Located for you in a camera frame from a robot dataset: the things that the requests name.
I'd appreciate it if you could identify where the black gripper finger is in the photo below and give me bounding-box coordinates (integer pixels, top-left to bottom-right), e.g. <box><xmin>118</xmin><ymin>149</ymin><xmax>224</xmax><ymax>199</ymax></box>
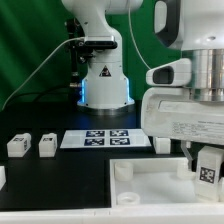
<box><xmin>181</xmin><ymin>141</ymin><xmax>198</xmax><ymax>172</ymax></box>

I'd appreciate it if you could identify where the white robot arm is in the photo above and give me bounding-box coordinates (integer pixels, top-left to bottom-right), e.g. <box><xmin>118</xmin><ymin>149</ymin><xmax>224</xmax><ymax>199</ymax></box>
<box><xmin>61</xmin><ymin>0</ymin><xmax>224</xmax><ymax>146</ymax></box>

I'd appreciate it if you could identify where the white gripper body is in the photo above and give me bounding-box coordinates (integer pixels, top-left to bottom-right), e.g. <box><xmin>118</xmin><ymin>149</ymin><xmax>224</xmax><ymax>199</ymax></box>
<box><xmin>141</xmin><ymin>87</ymin><xmax>224</xmax><ymax>145</ymax></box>

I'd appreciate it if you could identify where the white L-shaped obstacle fence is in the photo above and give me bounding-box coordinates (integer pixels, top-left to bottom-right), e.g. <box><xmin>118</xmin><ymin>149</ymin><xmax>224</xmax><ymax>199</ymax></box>
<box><xmin>0</xmin><ymin>204</ymin><xmax>224</xmax><ymax>224</ymax></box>

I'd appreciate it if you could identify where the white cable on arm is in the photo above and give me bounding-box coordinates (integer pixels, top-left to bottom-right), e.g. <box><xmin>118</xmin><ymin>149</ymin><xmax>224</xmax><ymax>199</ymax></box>
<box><xmin>127</xmin><ymin>6</ymin><xmax>152</xmax><ymax>72</ymax></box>

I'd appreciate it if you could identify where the white AprilTag base sheet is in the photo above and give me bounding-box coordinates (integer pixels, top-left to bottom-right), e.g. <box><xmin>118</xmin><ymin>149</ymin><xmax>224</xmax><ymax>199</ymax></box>
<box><xmin>60</xmin><ymin>129</ymin><xmax>150</xmax><ymax>149</ymax></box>

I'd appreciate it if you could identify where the white block at left edge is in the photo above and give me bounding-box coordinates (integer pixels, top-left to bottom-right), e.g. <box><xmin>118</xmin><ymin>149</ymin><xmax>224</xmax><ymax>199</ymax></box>
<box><xmin>0</xmin><ymin>166</ymin><xmax>6</xmax><ymax>190</ymax></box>

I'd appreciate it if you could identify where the black cable on table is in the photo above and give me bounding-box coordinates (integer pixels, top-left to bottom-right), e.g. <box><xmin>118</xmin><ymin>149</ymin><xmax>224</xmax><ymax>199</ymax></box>
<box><xmin>3</xmin><ymin>87</ymin><xmax>83</xmax><ymax>108</ymax></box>

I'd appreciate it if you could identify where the white camera cable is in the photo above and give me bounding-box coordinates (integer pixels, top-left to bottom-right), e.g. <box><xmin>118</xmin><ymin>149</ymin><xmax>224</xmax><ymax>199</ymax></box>
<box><xmin>1</xmin><ymin>37</ymin><xmax>85</xmax><ymax>111</ymax></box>

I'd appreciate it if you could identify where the grey camera on mount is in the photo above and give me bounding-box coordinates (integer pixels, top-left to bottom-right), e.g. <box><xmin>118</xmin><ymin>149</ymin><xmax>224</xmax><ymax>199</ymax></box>
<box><xmin>84</xmin><ymin>36</ymin><xmax>117</xmax><ymax>50</ymax></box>

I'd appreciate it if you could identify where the black camera stand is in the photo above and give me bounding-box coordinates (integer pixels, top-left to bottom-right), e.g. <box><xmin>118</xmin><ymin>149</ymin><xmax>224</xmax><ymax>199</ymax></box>
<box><xmin>65</xmin><ymin>18</ymin><xmax>84</xmax><ymax>100</ymax></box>

